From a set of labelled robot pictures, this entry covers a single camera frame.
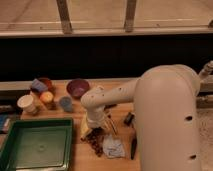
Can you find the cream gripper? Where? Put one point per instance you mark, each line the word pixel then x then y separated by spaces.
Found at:
pixel 97 123

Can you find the dark red grape bunch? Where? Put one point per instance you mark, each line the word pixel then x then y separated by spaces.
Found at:
pixel 95 140

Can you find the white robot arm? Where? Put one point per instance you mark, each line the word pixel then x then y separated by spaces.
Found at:
pixel 164 101

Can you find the blue plastic cup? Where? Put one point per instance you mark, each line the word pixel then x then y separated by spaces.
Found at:
pixel 66 104

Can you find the white paper cup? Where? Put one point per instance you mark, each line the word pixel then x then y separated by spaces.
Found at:
pixel 27 104

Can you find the yellow corn cob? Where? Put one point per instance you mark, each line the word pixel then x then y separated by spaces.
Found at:
pixel 84 129

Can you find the wooden board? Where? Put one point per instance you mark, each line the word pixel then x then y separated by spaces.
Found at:
pixel 83 156

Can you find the black rectangular eraser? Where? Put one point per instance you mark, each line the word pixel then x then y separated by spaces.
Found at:
pixel 110 106

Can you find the crumpled blue white cloth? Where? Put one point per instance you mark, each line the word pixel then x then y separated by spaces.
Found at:
pixel 113 147

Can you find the purple bowl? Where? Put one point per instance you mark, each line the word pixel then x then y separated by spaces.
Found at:
pixel 77 88

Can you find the green plastic tray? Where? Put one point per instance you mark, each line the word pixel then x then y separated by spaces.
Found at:
pixel 38 145

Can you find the red brown bowl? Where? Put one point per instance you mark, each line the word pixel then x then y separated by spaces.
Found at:
pixel 47 82

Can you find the blue object at left edge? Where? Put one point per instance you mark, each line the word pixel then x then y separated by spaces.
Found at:
pixel 4 123

